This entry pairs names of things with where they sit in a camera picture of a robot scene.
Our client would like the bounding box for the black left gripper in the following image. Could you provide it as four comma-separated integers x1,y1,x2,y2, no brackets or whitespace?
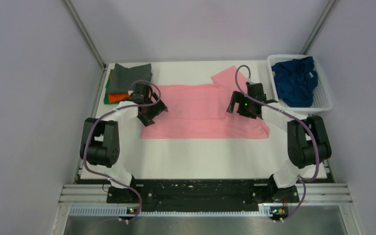
138,92,167,126

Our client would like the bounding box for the pink t shirt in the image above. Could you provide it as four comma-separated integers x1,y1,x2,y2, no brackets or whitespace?
140,66,270,140

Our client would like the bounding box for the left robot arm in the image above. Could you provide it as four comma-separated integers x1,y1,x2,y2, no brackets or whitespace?
80,80,168,202

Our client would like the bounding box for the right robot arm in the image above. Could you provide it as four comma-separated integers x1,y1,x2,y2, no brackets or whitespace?
226,83,332,202

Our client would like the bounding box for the orange folded t shirt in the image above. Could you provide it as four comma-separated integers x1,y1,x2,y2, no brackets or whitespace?
107,72,132,104

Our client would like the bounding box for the grey folded t shirt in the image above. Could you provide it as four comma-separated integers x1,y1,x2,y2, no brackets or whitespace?
107,64,153,94

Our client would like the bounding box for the green folded t shirt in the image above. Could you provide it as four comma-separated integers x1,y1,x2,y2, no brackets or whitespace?
103,78,118,104

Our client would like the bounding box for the blue t shirt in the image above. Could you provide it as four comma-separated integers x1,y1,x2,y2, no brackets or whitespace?
271,56,318,108

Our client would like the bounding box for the white plastic basket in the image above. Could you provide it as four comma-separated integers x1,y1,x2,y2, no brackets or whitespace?
267,54,332,115

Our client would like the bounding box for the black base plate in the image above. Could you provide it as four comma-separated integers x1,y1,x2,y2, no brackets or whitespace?
107,179,299,212

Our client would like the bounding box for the white cable duct rail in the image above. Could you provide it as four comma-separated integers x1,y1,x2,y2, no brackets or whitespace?
69,206,273,217

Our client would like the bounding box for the left aluminium frame post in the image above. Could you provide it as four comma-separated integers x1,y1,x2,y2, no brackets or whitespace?
61,0,106,69

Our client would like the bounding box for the aluminium frame post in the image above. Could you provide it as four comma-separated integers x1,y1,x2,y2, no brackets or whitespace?
300,0,340,54
61,0,106,69

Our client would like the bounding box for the right aluminium frame post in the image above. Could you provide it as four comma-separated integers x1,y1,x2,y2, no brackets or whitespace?
300,0,340,54

